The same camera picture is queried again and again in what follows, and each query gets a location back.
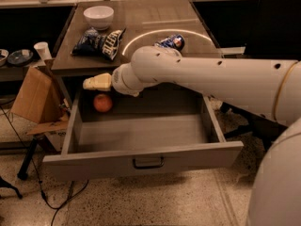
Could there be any blue chip bag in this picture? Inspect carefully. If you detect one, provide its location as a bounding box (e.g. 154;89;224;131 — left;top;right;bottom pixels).
71;27;125;61

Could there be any white paper cup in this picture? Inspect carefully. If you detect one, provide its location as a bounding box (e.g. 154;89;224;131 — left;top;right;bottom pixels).
34;41;52;60

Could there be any grey drawer cabinet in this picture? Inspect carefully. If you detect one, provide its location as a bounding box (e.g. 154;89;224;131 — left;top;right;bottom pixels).
52;0;221;104

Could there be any black floor cable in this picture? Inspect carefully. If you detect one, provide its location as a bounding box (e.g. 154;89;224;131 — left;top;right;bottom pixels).
0;104;90;226

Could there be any black office chair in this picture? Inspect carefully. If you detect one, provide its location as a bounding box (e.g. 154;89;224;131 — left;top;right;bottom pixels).
220;0;301;150

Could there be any brown cardboard box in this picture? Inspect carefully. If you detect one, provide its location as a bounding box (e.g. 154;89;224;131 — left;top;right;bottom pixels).
11;67;69;152

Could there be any red apple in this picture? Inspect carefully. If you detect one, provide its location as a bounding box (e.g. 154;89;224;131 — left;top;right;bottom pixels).
93;94;113;113

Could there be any black tripod leg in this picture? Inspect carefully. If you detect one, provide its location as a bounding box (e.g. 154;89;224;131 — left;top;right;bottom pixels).
17;138;38;180

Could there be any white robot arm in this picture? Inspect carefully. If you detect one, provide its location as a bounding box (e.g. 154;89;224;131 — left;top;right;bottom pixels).
83;46;301;226

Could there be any small bowl at left edge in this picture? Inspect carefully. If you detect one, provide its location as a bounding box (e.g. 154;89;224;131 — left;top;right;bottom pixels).
0;49;8;67

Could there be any open grey top drawer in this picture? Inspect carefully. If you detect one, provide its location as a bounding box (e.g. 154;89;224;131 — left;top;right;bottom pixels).
43;84;243;181

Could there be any black metal drawer handle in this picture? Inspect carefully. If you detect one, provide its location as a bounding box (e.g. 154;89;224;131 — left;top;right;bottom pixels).
132;157;165;170

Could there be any blue soda can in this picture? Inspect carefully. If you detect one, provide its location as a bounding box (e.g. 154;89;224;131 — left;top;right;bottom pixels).
154;34;185;51

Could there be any dark round plate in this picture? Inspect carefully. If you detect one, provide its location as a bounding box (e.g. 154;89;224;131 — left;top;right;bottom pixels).
8;49;33;67

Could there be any white ceramic bowl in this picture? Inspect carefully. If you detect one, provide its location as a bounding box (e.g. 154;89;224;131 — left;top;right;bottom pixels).
84;6;114;30

